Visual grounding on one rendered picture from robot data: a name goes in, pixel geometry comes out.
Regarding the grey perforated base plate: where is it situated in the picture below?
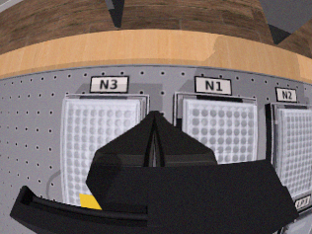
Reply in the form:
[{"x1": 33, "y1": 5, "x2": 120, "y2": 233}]
[{"x1": 0, "y1": 64, "x2": 312, "y2": 234}]

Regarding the black rectangular plate nest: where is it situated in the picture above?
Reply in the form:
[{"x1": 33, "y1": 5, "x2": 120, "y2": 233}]
[{"x1": 64, "y1": 94, "x2": 150, "y2": 122}]

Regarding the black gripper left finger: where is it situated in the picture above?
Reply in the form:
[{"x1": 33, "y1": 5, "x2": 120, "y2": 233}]
[{"x1": 91, "y1": 111, "x2": 154, "y2": 167}]

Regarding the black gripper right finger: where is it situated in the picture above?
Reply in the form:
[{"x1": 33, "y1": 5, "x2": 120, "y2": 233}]
[{"x1": 155, "y1": 111, "x2": 218, "y2": 167}]

